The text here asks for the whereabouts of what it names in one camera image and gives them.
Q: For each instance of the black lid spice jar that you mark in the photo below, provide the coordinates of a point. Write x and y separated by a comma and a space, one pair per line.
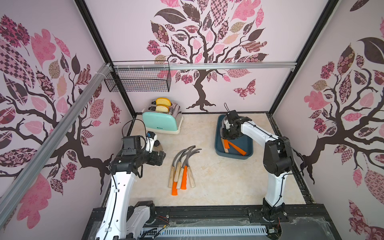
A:
157, 146

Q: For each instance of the aluminium rail back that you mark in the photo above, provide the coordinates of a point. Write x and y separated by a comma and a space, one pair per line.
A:
206, 66

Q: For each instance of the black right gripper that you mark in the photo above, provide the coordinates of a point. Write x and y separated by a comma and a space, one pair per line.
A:
227, 132

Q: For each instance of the pale bread slice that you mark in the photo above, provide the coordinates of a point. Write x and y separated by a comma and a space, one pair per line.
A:
162, 108

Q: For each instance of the aluminium rail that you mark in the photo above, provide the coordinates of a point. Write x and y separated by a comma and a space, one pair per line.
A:
206, 66
19, 187

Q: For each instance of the white vented cable duct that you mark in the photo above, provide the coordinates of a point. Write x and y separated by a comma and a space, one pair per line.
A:
213, 231

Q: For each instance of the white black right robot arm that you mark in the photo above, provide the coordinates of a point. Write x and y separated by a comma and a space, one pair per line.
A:
278, 159

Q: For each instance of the wooden handle sickle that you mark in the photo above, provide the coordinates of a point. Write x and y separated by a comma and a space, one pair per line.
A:
177, 162
171, 178
189, 170
223, 146

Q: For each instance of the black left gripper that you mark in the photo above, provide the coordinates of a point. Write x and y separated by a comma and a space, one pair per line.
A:
159, 159

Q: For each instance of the yellow bread slice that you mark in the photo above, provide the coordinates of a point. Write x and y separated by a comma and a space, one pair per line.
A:
163, 101

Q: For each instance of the teal plastic storage box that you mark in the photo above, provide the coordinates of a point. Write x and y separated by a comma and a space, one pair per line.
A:
245, 143

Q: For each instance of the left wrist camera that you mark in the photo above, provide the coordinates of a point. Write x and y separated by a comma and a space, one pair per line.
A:
136, 145

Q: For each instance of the aluminium rail left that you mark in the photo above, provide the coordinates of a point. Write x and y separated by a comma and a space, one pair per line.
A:
19, 187

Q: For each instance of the orange handle sickle boxed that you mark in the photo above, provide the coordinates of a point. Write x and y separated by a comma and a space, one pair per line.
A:
238, 148

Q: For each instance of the orange handle sickle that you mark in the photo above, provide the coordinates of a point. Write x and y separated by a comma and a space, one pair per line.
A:
176, 186
226, 145
184, 175

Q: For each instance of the black wire basket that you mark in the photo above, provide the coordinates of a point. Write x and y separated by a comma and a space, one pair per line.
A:
139, 76

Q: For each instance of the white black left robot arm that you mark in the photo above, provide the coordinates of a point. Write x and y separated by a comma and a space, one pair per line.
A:
116, 224

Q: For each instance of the mint green toaster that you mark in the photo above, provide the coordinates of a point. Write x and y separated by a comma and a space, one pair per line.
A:
160, 122

